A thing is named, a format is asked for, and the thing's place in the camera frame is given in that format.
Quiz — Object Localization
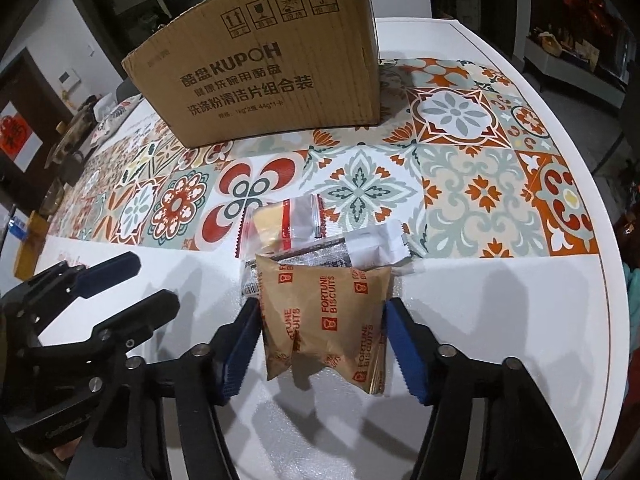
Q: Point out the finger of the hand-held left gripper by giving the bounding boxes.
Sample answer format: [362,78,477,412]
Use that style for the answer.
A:
[75,253,142,297]
[82,288,181,356]

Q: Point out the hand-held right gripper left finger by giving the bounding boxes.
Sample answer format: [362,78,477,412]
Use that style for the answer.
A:
[75,302,263,480]

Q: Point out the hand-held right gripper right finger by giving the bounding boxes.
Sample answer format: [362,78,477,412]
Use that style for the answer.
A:
[382,297,583,480]

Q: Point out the brown biscuit packet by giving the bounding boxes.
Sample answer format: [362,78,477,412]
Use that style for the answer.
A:
[369,336,390,397]
[255,252,396,396]

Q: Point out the white stick snack packet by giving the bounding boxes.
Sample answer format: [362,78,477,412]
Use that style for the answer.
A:
[240,221,410,297]

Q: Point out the clear yellow cake packet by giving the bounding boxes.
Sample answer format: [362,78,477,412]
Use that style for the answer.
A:
[235,194,326,261]

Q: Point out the brown cardboard box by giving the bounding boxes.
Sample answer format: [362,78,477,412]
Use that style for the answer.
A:
[121,0,382,150]

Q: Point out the wooden box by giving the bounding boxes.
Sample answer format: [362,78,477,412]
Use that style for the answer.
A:
[12,210,48,281]

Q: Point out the glass bowl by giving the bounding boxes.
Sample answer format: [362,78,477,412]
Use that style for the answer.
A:
[40,180,66,216]

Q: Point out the metal hot pot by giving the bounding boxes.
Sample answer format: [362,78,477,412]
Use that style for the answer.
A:
[52,110,101,161]

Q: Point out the floral tissue pack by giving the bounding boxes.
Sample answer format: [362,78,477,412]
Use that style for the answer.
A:
[92,95,143,143]

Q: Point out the low white cabinet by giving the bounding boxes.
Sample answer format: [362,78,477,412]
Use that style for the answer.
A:
[525,35,628,93]

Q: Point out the red foil balloons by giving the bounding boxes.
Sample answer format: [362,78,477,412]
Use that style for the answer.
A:
[560,0,621,36]

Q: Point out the red wall poster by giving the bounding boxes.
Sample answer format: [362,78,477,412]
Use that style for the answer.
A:
[0,102,43,166]

